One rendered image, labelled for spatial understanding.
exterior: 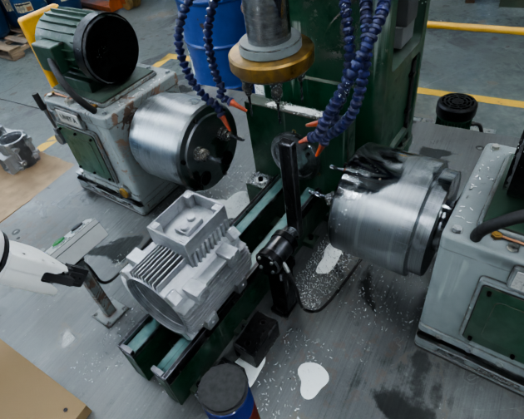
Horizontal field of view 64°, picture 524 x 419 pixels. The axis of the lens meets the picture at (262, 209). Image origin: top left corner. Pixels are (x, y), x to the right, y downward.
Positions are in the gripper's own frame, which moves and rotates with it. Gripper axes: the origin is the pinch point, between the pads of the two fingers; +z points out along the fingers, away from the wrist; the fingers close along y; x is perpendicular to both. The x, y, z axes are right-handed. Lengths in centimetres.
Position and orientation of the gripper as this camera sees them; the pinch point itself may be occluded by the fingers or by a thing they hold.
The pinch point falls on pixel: (73, 275)
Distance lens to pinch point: 79.0
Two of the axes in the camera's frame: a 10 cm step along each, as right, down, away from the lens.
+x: 4.1, -9.0, 1.4
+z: 3.9, 3.1, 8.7
